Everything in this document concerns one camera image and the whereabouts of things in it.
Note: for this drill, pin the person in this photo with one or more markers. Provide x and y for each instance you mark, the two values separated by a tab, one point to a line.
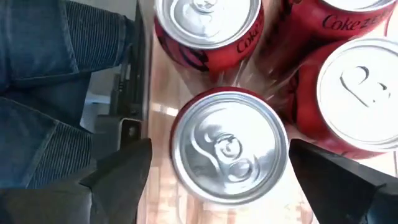
37	62

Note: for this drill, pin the red Coke Zero can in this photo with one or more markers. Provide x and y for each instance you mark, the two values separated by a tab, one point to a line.
208	25
311	37
230	146
357	93

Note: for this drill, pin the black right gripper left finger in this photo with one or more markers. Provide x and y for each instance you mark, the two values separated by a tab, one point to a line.
102	199

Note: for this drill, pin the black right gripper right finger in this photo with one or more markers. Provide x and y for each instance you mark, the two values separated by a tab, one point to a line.
342	199

